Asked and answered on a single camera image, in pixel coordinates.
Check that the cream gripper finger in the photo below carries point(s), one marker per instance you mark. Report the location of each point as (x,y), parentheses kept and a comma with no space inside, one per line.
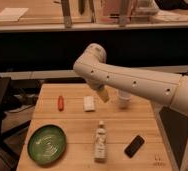
(103,94)

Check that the red pepper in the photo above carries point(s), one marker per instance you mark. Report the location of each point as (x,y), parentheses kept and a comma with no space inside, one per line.
(60,103)

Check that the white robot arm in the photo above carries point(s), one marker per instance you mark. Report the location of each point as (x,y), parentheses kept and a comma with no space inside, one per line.
(168,89)

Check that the white ceramic cup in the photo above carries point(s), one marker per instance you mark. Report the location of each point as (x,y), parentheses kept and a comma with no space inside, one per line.
(124,99)

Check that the white sponge block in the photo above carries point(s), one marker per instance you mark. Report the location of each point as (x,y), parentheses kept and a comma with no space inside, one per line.
(89,104)

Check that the black smartphone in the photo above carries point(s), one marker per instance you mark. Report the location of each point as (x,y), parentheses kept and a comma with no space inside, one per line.
(134,146)

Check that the white plastic bottle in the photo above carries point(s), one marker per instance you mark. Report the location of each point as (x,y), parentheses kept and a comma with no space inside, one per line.
(100,143)

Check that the green plate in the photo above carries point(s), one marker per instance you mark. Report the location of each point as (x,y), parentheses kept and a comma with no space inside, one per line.
(47,144)

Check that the white paper sheet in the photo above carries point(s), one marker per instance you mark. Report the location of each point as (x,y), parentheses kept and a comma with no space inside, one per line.
(12,14)

